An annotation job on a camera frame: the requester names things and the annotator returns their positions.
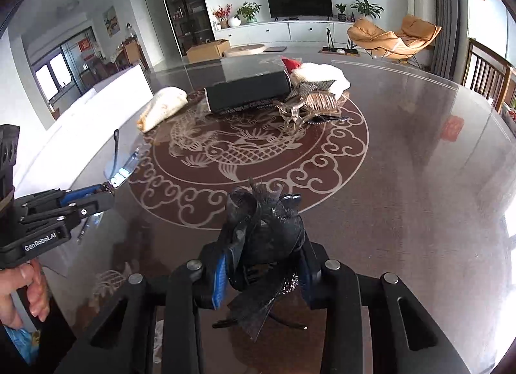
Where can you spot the cardboard box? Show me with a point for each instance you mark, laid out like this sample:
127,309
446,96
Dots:
205,51

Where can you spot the small potted plant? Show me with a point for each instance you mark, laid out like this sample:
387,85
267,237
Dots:
340,11

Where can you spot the brown clear hair claw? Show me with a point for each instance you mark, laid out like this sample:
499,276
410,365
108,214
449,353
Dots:
292,116

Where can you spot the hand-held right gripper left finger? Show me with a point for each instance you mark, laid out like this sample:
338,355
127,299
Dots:
219,277

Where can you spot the black slim hair clip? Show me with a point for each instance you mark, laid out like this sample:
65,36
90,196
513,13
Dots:
334,118

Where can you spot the black glass display cabinet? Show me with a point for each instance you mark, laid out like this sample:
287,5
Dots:
181,3

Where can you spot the white fluffy cloth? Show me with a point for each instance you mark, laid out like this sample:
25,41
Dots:
322,73

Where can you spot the black mesh hair bow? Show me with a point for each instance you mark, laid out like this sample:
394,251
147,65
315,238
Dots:
262,233

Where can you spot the red flowers in vase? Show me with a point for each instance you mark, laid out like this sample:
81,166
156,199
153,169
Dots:
221,15

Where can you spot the black box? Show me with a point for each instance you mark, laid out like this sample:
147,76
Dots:
246,92

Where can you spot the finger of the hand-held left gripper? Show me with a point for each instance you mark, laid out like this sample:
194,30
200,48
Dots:
80,194
92,206

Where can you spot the round beige pet bed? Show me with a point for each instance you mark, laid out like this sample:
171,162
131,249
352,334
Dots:
244,50

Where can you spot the large leafy potted plant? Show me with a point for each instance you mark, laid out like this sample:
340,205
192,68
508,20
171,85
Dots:
367,7

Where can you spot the model ship on stand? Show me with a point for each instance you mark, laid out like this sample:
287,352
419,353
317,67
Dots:
340,50

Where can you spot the cream knitted glove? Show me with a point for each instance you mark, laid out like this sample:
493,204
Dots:
165,106

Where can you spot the clear rimless glasses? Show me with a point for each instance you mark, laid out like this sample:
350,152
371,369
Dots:
125,168

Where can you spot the green plant in white vase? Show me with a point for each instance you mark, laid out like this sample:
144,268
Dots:
248,11

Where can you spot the wooden dining chair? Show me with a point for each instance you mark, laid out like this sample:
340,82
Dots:
133,55

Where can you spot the beige clear hair claw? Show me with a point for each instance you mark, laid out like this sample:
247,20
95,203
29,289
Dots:
324,104

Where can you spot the red door poster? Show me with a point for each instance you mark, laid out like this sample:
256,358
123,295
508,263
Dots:
85,45

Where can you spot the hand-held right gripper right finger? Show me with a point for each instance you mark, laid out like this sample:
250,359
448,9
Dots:
322,277

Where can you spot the black television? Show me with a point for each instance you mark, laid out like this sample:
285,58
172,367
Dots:
298,1

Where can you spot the white container box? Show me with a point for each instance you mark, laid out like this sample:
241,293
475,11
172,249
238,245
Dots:
100,104

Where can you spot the orange lounge chair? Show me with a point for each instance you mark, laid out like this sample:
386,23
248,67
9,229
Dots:
379,39

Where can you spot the white television cabinet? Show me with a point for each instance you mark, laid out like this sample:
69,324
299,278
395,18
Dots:
282,33

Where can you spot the red snack packet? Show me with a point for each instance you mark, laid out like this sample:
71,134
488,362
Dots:
291,63

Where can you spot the person's left hand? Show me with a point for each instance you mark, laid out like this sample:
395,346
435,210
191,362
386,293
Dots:
38,293

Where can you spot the dark glittery mesh hair clip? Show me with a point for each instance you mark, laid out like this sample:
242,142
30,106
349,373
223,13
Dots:
318,86

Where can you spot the framed wall painting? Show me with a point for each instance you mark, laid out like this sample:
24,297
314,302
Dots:
111,21

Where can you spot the dark wooden chair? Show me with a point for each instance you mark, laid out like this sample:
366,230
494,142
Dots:
483,67

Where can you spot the person's left forearm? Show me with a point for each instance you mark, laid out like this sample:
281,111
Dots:
22,343

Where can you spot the grey curtain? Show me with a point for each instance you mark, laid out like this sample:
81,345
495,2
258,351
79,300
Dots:
447,15

